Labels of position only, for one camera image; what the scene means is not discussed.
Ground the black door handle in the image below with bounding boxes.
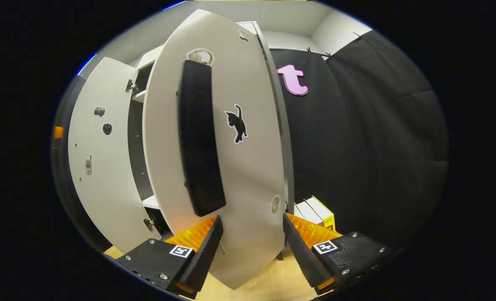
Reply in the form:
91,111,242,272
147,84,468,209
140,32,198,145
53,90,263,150
177,60,226,217

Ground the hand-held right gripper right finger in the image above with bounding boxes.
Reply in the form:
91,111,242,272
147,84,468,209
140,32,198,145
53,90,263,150
282,213,395,296

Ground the white cabinet door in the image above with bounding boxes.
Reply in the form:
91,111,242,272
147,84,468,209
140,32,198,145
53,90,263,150
142,9,295,290
67,57,163,254

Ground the black backdrop cloth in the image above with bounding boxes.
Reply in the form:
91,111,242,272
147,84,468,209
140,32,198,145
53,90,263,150
52,30,450,251

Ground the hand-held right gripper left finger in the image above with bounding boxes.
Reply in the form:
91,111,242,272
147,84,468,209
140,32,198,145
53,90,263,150
115,215,224,299

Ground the white shoe cabinet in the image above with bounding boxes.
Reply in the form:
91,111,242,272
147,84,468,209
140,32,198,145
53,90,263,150
126,21,295,251

